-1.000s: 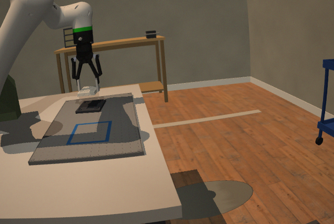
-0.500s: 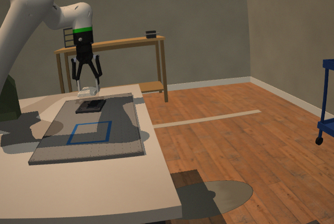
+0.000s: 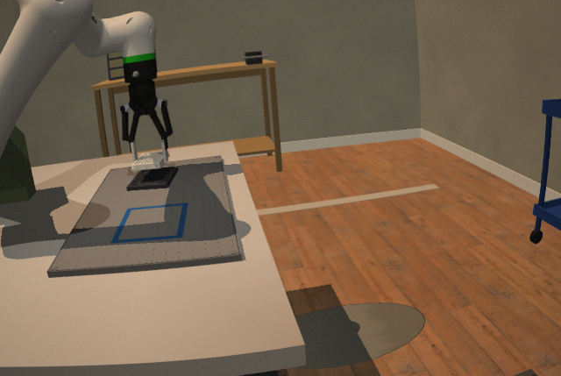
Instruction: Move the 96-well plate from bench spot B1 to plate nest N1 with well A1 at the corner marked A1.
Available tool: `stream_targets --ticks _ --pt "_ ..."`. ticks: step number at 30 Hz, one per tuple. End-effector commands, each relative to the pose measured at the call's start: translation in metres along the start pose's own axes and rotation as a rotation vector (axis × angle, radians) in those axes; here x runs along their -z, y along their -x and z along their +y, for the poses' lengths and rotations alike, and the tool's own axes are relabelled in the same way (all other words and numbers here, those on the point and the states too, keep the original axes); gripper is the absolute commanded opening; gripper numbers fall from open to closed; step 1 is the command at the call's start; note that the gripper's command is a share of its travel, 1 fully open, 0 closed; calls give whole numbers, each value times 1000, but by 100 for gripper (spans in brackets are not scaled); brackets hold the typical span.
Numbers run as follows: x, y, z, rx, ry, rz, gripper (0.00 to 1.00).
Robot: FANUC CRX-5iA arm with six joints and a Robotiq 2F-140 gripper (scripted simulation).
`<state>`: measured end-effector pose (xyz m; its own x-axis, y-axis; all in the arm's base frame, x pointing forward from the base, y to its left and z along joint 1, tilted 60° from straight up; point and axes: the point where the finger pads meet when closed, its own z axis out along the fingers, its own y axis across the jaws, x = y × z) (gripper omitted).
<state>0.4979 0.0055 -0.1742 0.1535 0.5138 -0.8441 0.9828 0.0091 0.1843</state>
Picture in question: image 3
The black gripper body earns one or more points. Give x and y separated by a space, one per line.
145 93

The blue tape outline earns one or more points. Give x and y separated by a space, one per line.
128 211

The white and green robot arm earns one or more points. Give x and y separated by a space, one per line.
46 28

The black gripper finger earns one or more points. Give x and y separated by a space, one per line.
158 125
124 109

